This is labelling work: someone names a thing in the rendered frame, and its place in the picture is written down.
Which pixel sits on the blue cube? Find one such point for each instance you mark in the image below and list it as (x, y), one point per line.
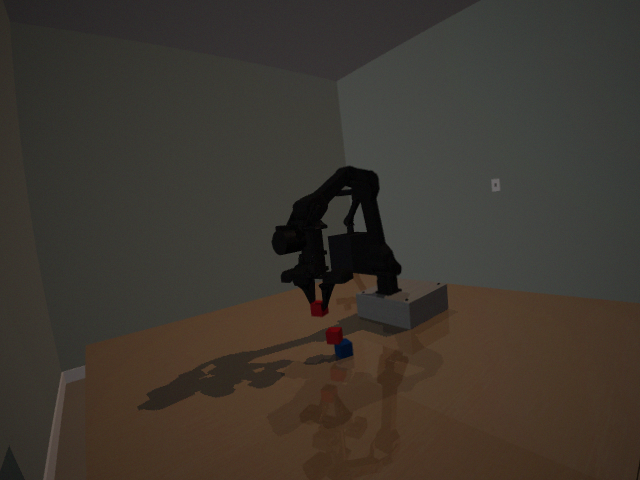
(344, 350)

